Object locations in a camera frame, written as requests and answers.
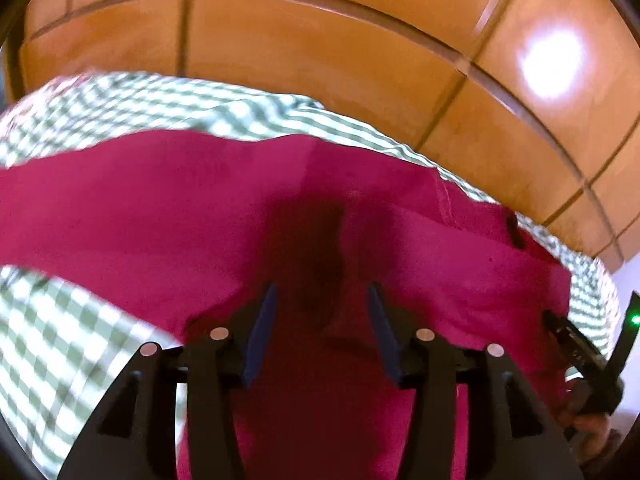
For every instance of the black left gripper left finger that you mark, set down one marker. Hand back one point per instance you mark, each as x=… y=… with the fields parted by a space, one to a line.
x=131 y=434

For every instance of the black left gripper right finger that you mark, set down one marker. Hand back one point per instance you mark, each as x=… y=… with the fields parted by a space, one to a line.
x=510 y=433

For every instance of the magenta red small garment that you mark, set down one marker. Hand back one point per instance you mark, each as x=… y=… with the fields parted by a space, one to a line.
x=181 y=228

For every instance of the person's right hand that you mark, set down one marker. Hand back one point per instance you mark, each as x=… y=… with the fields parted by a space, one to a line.
x=601 y=440

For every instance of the green white checkered bedsheet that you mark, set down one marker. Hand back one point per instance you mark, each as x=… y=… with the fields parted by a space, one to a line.
x=61 y=346

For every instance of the orange wooden wardrobe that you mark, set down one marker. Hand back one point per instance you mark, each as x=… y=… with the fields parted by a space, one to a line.
x=535 y=102

